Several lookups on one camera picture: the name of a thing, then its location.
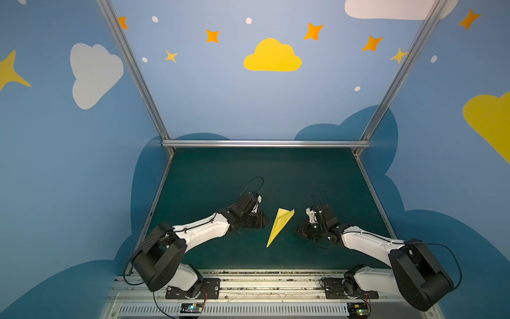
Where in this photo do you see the yellow square paper sheet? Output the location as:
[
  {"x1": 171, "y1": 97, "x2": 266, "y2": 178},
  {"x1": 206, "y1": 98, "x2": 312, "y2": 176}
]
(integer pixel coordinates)
[{"x1": 266, "y1": 208, "x2": 295, "y2": 248}]

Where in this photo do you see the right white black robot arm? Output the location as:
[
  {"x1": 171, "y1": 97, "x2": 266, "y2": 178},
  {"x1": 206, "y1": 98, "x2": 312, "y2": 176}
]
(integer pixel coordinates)
[{"x1": 296, "y1": 221, "x2": 459, "y2": 312}]

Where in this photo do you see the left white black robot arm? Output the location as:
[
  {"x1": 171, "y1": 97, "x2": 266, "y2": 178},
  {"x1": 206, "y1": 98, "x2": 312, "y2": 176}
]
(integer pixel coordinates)
[{"x1": 129, "y1": 205, "x2": 269, "y2": 299}]

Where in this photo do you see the right green circuit board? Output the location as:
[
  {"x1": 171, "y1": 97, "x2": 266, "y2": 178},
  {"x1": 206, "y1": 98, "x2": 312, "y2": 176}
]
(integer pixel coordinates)
[{"x1": 347, "y1": 303, "x2": 371, "y2": 319}]

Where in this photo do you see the green circuit board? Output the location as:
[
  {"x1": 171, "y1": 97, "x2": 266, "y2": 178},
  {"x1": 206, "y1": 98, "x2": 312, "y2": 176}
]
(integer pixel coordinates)
[
  {"x1": 179, "y1": 303, "x2": 204, "y2": 314},
  {"x1": 347, "y1": 303, "x2": 371, "y2": 319}
]

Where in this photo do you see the left green circuit board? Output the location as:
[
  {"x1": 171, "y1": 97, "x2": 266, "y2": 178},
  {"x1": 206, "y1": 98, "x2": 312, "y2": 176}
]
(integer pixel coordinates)
[{"x1": 179, "y1": 303, "x2": 204, "y2": 314}]

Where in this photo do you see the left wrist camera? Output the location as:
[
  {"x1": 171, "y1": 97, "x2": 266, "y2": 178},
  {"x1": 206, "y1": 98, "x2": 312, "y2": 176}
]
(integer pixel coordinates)
[{"x1": 235, "y1": 192, "x2": 262, "y2": 215}]

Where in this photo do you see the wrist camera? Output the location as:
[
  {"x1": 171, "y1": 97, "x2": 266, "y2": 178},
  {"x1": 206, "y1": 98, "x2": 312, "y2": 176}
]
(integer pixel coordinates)
[
  {"x1": 235, "y1": 192, "x2": 262, "y2": 215},
  {"x1": 305, "y1": 204, "x2": 339, "y2": 228}
]

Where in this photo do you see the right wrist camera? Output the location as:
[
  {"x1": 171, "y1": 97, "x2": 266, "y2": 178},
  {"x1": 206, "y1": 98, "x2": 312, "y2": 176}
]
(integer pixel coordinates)
[{"x1": 305, "y1": 204, "x2": 339, "y2": 228}]

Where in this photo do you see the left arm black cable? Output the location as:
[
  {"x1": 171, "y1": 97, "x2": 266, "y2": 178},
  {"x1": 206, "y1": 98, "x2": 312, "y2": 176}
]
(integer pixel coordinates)
[{"x1": 122, "y1": 176, "x2": 265, "y2": 319}]

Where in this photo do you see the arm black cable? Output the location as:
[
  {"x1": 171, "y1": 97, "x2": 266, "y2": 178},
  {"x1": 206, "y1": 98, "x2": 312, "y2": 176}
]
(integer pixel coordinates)
[
  {"x1": 318, "y1": 230, "x2": 463, "y2": 310},
  {"x1": 122, "y1": 176, "x2": 265, "y2": 319}
]

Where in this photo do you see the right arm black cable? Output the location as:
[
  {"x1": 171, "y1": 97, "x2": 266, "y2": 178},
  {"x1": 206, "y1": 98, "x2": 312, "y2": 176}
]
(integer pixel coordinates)
[{"x1": 318, "y1": 230, "x2": 463, "y2": 310}]

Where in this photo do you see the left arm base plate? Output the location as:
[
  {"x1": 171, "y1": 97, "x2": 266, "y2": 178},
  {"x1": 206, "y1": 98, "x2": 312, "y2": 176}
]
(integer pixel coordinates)
[{"x1": 165, "y1": 278, "x2": 220, "y2": 300}]

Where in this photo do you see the front aluminium rail bed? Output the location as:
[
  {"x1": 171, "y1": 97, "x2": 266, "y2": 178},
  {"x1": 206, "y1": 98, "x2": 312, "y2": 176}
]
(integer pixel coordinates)
[{"x1": 97, "y1": 268, "x2": 445, "y2": 319}]

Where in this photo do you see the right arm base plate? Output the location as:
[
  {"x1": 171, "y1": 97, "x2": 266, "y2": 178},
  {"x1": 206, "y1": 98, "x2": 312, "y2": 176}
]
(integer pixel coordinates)
[{"x1": 320, "y1": 277, "x2": 379, "y2": 300}]

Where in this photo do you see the right aluminium frame post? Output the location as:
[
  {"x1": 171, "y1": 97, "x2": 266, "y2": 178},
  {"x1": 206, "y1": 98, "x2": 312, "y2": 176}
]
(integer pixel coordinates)
[{"x1": 353, "y1": 0, "x2": 448, "y2": 158}]

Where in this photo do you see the aluminium frame post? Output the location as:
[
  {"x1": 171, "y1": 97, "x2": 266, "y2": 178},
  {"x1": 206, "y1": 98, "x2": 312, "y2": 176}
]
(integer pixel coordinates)
[
  {"x1": 96, "y1": 0, "x2": 171, "y2": 142},
  {"x1": 353, "y1": 0, "x2": 448, "y2": 158}
]

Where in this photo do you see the rear aluminium frame crossbar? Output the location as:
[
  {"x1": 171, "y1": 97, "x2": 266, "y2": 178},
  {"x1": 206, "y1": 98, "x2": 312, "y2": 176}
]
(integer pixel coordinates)
[{"x1": 162, "y1": 140, "x2": 371, "y2": 149}]

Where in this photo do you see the white slotted cable duct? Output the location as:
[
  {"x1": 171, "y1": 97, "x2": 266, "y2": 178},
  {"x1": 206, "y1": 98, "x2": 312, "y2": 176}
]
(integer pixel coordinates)
[{"x1": 117, "y1": 303, "x2": 349, "y2": 317}]

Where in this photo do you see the left aluminium frame post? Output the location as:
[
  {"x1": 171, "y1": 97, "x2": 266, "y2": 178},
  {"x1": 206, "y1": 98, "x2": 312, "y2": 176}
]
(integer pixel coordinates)
[{"x1": 96, "y1": 0, "x2": 171, "y2": 142}]

